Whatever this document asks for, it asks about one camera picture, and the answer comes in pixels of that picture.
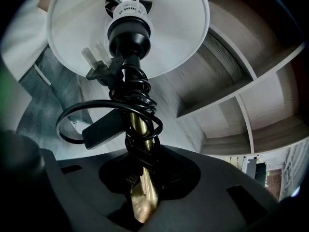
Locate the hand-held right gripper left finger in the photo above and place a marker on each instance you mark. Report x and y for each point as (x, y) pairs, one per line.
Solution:
(79, 197)

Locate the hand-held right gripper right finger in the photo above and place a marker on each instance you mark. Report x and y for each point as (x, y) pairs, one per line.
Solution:
(217, 202)

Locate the white table lamp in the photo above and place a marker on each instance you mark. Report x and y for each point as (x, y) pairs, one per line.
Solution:
(169, 33)

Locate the grey wooden desk with shelves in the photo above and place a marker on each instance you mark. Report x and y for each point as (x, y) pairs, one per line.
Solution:
(188, 93)

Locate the person in white shirt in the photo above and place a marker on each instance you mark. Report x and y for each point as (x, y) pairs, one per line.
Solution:
(21, 37)

